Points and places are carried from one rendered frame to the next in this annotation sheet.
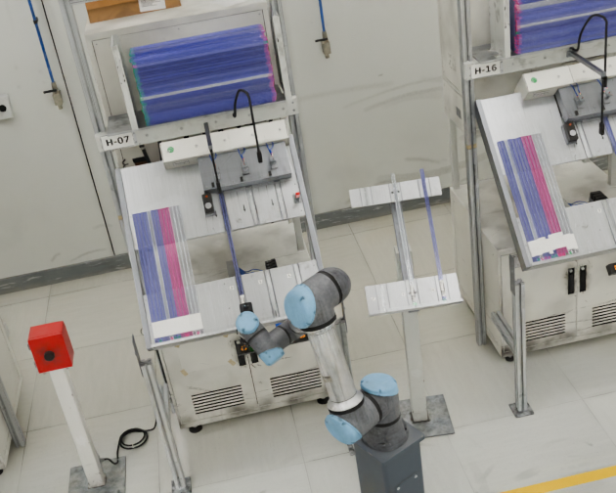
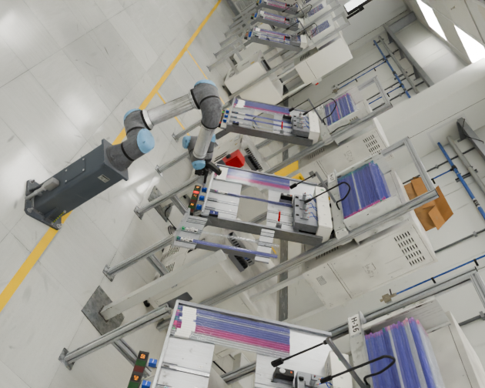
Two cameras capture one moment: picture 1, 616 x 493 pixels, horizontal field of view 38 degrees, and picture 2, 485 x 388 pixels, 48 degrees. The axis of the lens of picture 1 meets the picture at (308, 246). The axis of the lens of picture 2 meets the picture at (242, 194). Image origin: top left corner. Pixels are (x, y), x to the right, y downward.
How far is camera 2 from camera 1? 344 cm
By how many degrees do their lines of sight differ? 67
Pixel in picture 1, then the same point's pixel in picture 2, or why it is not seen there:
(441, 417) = (95, 319)
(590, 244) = (174, 346)
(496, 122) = (307, 338)
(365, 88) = not seen: outside the picture
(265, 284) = (229, 202)
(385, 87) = not seen: outside the picture
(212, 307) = (225, 185)
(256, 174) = (298, 211)
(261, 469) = (126, 237)
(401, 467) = (94, 156)
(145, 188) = (303, 188)
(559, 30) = (384, 361)
